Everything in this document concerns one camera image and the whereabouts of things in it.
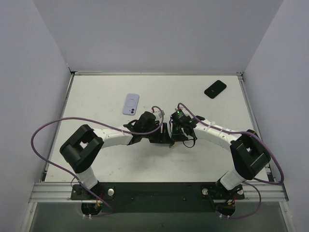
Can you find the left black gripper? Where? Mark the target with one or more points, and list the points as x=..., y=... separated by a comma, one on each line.
x=161, y=136

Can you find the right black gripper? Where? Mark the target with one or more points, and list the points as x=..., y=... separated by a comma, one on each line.
x=177, y=136

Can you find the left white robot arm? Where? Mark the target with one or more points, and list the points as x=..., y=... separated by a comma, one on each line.
x=81, y=149

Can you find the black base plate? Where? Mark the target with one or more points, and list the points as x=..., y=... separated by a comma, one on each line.
x=152, y=197

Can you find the lilac phone case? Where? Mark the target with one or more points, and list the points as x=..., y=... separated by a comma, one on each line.
x=131, y=104

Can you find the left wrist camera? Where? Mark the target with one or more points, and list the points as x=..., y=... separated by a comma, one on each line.
x=159, y=114

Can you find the black phone case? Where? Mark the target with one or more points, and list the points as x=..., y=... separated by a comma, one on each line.
x=215, y=89

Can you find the aluminium front rail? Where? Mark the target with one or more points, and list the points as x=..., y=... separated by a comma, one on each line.
x=56, y=192

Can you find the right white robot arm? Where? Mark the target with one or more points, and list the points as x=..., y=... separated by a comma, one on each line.
x=248, y=155

